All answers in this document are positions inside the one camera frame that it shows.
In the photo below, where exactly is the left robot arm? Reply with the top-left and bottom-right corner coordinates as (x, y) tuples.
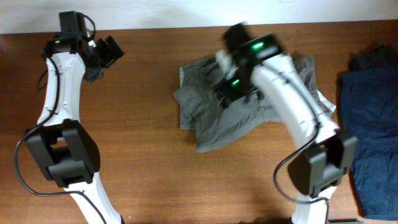
(20, 11), (124, 223)

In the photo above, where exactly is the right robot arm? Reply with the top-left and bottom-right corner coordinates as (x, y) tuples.
(214, 23), (358, 223)

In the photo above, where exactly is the dark blue folded garment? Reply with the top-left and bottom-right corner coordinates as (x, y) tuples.
(338, 45), (397, 221)

